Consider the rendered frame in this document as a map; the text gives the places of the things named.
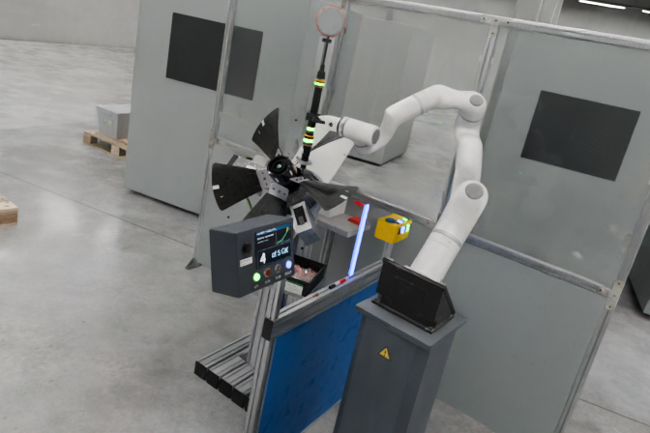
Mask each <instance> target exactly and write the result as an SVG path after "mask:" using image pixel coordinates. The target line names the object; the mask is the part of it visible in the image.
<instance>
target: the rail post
mask: <svg viewBox="0 0 650 433"><path fill-rule="evenodd" d="M276 341H277V339H276V338H275V339H273V340H272V341H270V342H269V341H268V340H266V339H265V338H263V337H261V340H260V345H259V350H258V355H257V361H256V366H255V370H254V376H253V381H252V386H251V396H250V401H249V406H248V411H247V416H246V421H245V427H244V432H243V433H258V428H259V423H260V419H261V414H262V409H263V404H264V399H265V394H266V389H267V385H268V380H269V375H270V370H271V365H272V360H273V355H274V351H275V346H276Z"/></svg>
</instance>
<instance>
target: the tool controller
mask: <svg viewBox="0 0 650 433"><path fill-rule="evenodd" d="M209 237H210V256H211V276H212V291H213V292H215V293H219V294H223V295H227V296H230V297H234V298H238V299H239V298H242V297H244V296H246V295H248V294H250V293H253V292H255V291H257V290H260V289H262V288H264V287H267V286H269V285H271V284H274V283H276V282H279V281H281V280H283V279H286V278H288V277H290V276H293V275H294V274H295V267H294V231H293V217H291V216H275V215H264V216H257V217H253V218H249V219H245V220H241V221H238V222H234V223H230V224H226V225H223V226H219V227H215V228H211V229H209ZM265 248H268V253H269V264H268V265H266V266H263V267H260V268H257V252H258V251H259V250H262V249H265ZM287 260H290V261H291V267H290V268H289V269H287V268H286V267H285V263H286V261H287ZM277 264H280V265H281V271H280V272H279V273H276V271H275V267H276V266H277ZM267 268H269V269H270V270H271V274H270V275H269V276H268V277H266V276H265V275H264V272H265V270H266V269H267ZM254 273H259V279H258V281H253V279H252V277H253V275H254Z"/></svg>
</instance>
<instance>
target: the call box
mask: <svg viewBox="0 0 650 433"><path fill-rule="evenodd" d="M388 217H391V218H394V219H395V220H396V222H397V221H398V220H401V219H403V218H404V217H403V216H399V215H397V214H391V215H388V216H385V217H382V218H379V219H378V221H377V225H376V229H375V233H374V237H376V238H378V239H380V240H383V241H385V242H387V243H390V244H394V243H396V242H399V241H401V240H403V239H405V238H407V237H408V233H409V230H408V231H406V232H403V233H400V234H399V235H398V231H399V228H402V227H403V226H405V225H408V224H410V223H411V222H412V220H411V219H409V220H407V221H404V222H402V223H401V224H396V222H390V221H388V220H387V218H388Z"/></svg>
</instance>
